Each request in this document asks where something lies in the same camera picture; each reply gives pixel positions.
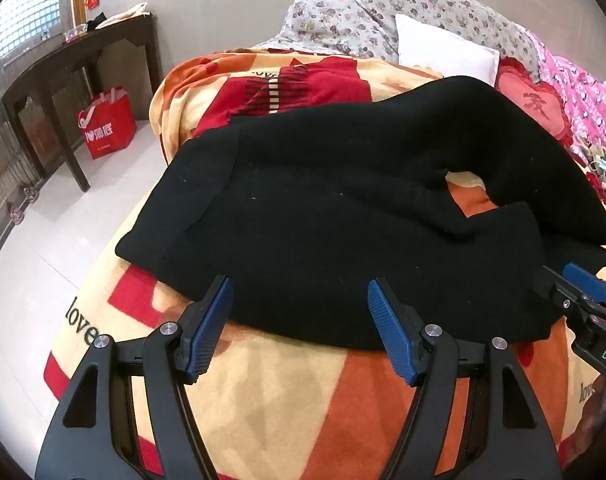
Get pink printed quilt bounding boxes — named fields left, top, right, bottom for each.
left=525, top=29, right=606, bottom=161

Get white pillow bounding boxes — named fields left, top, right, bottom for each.
left=395, top=13, right=500, bottom=87

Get black pants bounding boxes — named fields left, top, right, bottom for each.
left=115, top=75, right=606, bottom=353

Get orange red printed blanket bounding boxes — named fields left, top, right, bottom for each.
left=43, top=47, right=606, bottom=480

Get floral pillow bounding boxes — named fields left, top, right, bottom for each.
left=260, top=0, right=401, bottom=59

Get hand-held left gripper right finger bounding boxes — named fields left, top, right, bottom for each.
left=367, top=277, right=564, bottom=480

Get pink cloth bag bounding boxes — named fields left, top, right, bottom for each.
left=100, top=3, right=150, bottom=27

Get window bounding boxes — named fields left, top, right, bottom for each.
left=0, top=0, right=64, bottom=63

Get dark wooden table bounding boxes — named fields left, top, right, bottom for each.
left=0, top=12, right=164, bottom=193

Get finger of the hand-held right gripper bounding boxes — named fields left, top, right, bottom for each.
left=562, top=261, right=606, bottom=303
left=540, top=264, right=586, bottom=318

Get grey floral pillows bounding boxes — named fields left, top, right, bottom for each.
left=350, top=0, right=542, bottom=84

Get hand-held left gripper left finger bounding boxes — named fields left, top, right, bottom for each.
left=34, top=275, right=234, bottom=480

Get red heart cushion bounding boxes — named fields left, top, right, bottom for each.
left=494, top=56, right=577, bottom=150

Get red shopping bag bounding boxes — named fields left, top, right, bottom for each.
left=77, top=86, right=138, bottom=161

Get multicoloured floral cloth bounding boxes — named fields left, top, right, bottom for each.
left=569, top=141, right=606, bottom=213

